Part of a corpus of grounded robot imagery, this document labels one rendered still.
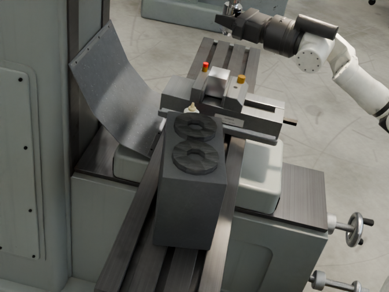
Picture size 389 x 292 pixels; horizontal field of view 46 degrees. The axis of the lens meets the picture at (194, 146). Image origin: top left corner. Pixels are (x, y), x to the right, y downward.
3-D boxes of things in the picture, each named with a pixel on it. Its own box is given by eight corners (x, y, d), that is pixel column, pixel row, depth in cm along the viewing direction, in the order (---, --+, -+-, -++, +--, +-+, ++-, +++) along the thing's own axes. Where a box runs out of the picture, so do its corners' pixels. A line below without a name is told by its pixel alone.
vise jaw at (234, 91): (246, 91, 135) (250, 80, 132) (241, 113, 125) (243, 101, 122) (227, 87, 135) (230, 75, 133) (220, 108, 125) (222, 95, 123)
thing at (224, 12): (217, 25, 119) (222, 3, 116) (235, 27, 120) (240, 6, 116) (220, 33, 115) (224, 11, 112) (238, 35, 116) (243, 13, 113)
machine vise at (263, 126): (280, 119, 139) (290, 87, 132) (276, 146, 127) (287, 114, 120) (170, 91, 142) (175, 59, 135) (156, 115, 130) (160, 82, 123)
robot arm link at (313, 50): (288, 43, 117) (331, 57, 114) (272, 65, 111) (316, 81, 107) (297, 3, 109) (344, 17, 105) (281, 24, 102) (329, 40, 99)
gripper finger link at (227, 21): (217, 11, 114) (239, 18, 112) (215, 23, 116) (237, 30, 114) (214, 13, 113) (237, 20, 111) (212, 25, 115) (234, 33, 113)
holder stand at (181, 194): (208, 179, 111) (223, 112, 99) (210, 251, 94) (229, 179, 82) (158, 174, 110) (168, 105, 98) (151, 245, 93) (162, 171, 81)
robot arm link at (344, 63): (306, 35, 115) (346, 70, 115) (293, 54, 109) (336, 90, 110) (323, 18, 109) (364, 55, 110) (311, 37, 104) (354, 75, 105)
